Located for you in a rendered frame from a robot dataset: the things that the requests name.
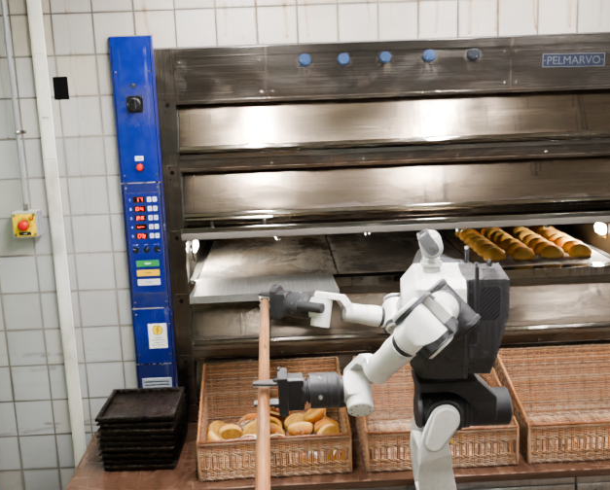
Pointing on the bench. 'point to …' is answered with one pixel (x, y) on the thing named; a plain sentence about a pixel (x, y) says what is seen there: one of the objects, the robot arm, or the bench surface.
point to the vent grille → (157, 382)
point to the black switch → (134, 104)
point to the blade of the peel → (214, 293)
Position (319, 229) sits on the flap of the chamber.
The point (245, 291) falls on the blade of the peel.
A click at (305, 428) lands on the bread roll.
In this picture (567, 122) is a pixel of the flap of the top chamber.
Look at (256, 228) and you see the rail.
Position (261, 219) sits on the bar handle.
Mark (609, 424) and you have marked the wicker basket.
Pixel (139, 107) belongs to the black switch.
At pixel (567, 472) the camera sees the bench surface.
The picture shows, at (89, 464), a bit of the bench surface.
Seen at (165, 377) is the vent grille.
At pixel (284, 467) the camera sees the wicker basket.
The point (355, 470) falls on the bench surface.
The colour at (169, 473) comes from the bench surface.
